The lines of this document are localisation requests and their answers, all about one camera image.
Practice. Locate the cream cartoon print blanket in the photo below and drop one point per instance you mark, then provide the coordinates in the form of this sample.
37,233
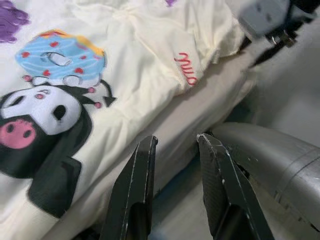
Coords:
137,62

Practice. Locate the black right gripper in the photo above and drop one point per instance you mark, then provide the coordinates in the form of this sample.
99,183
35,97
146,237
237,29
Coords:
280,42

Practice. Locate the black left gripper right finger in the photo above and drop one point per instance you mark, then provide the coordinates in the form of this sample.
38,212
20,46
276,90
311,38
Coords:
230,205

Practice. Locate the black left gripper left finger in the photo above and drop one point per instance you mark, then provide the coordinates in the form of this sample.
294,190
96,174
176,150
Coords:
132,195

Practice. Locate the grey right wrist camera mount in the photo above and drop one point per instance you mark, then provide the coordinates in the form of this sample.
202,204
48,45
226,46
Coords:
262,15

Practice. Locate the beige sheeted mattress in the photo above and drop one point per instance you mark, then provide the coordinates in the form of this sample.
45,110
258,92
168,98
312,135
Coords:
205,100

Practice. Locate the grey robot right leg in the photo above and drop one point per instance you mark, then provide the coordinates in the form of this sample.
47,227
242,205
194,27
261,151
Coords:
275,162

